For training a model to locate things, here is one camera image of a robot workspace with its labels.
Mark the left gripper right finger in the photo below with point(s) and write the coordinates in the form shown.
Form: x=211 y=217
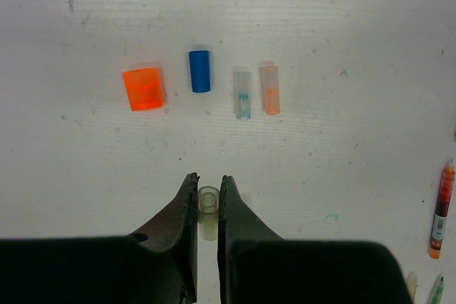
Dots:
x=236 y=221

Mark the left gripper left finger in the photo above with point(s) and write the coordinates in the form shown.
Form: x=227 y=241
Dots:
x=164 y=269

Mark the yellow green pen cap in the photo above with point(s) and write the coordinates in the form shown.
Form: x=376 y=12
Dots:
x=208 y=207

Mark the light blue pen cap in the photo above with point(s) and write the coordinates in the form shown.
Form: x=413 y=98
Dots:
x=242 y=95

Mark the orange highlighter cap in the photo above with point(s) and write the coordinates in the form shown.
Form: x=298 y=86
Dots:
x=144 y=88

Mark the orange pen cap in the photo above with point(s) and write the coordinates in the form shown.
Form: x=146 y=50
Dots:
x=269 y=77

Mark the blue marker cap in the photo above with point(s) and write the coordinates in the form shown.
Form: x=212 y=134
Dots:
x=200 y=73

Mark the yellow pen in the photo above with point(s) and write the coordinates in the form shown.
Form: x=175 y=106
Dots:
x=435 y=295
x=411 y=282

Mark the red ink pen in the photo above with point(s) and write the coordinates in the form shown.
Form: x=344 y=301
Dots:
x=441 y=210

